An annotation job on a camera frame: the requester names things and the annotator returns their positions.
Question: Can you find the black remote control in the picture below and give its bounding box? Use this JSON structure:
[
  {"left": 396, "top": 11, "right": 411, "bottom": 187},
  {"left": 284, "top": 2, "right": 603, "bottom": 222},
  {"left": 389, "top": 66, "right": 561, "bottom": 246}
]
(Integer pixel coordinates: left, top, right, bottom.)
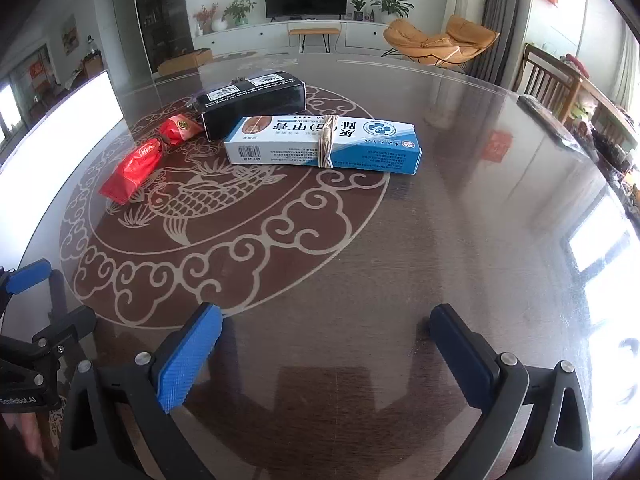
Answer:
[{"left": 518, "top": 94, "right": 582, "bottom": 152}]

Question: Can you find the cardboard box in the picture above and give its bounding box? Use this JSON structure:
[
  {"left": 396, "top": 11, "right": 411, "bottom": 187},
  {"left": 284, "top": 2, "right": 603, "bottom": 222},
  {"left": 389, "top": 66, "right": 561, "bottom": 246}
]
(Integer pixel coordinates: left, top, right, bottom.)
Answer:
[{"left": 157, "top": 49, "right": 214, "bottom": 77}]

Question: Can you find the black soap bar box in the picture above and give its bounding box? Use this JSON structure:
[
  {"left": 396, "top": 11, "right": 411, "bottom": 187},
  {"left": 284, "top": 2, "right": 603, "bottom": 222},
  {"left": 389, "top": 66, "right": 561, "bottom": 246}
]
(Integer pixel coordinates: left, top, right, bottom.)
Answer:
[{"left": 189, "top": 70, "right": 306, "bottom": 142}]

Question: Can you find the green potted plant right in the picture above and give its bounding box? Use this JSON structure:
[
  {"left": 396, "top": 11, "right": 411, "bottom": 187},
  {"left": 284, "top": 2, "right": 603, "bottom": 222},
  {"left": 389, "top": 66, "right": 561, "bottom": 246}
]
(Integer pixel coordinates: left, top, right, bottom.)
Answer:
[{"left": 371, "top": 0, "right": 416, "bottom": 23}]

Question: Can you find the dark glass cabinet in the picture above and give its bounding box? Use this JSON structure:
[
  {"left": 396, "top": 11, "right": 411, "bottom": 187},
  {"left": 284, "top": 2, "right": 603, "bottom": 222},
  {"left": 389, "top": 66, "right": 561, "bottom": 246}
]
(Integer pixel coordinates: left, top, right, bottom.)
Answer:
[{"left": 134, "top": 0, "right": 193, "bottom": 73}]

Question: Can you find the beige rubber band on box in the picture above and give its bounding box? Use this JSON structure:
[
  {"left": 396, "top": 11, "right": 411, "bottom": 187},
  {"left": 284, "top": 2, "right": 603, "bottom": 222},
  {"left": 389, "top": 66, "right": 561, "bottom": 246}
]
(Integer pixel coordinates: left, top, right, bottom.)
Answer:
[{"left": 317, "top": 115, "right": 338, "bottom": 169}]

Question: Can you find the green plant left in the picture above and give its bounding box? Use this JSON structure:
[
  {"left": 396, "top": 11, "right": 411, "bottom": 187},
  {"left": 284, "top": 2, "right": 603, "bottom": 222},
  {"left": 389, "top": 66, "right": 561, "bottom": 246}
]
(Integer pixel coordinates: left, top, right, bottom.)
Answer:
[{"left": 222, "top": 0, "right": 256, "bottom": 26}]

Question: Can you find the framed wall picture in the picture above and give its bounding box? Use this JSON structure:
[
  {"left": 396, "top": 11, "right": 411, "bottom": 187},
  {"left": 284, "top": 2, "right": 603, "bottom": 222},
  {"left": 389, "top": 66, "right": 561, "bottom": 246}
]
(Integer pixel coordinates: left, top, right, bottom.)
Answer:
[{"left": 61, "top": 14, "right": 79, "bottom": 56}]

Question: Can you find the blue white medicine box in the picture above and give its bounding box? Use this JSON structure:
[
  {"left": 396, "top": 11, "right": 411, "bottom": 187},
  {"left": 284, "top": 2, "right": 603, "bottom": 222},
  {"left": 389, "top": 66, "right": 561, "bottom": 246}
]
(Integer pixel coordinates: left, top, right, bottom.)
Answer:
[{"left": 224, "top": 115, "right": 422, "bottom": 176}]

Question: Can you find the small potted plant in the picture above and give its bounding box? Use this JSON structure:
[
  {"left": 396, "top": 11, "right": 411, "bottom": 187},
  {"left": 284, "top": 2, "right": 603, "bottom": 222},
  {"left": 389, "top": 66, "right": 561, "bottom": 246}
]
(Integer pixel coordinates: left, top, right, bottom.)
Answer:
[{"left": 350, "top": 0, "right": 367, "bottom": 22}]

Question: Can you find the white tv cabinet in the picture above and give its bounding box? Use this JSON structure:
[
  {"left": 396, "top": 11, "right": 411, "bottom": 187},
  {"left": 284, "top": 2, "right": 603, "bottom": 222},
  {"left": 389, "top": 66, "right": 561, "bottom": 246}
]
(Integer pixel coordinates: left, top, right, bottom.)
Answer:
[{"left": 193, "top": 20, "right": 390, "bottom": 56}]

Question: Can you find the grey curtain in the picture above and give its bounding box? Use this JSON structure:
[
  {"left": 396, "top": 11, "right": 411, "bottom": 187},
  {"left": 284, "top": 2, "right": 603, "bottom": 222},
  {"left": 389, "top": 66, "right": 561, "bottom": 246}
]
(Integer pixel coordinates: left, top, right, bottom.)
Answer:
[{"left": 469, "top": 0, "right": 532, "bottom": 89}]

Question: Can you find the wooden dining chair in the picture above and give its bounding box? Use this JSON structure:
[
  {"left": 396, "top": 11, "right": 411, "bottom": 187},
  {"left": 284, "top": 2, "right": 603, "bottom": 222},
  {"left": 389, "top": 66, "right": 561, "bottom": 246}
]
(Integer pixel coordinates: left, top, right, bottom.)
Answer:
[{"left": 512, "top": 44, "right": 582, "bottom": 122}]

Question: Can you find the red flowers white vase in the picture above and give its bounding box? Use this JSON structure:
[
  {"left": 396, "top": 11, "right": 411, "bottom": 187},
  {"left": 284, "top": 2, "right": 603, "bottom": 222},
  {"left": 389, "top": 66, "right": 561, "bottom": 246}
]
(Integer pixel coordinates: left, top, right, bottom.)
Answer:
[{"left": 193, "top": 2, "right": 228, "bottom": 35}]

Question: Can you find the wooden bench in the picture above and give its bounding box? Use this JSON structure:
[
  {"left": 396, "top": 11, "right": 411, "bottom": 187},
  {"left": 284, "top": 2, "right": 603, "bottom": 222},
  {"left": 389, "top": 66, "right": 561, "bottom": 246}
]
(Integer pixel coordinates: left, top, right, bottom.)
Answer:
[{"left": 288, "top": 27, "right": 341, "bottom": 53}]

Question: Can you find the orange lounge chair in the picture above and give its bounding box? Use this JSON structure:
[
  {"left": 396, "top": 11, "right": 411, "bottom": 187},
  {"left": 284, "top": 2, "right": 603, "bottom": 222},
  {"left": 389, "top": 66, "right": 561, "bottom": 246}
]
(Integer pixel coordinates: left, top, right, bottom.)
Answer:
[{"left": 383, "top": 14, "right": 500, "bottom": 66}]

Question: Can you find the person left hand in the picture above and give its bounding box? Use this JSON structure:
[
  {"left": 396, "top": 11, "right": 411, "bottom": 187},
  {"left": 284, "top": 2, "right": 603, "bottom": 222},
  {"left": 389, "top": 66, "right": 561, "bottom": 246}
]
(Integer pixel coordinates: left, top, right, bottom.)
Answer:
[{"left": 3, "top": 413, "right": 46, "bottom": 462}]

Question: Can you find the red snack packet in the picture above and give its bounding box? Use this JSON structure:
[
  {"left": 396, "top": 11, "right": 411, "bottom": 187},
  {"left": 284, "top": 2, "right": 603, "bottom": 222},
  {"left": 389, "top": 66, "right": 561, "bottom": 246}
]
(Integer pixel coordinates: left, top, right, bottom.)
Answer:
[{"left": 99, "top": 114, "right": 204, "bottom": 205}]

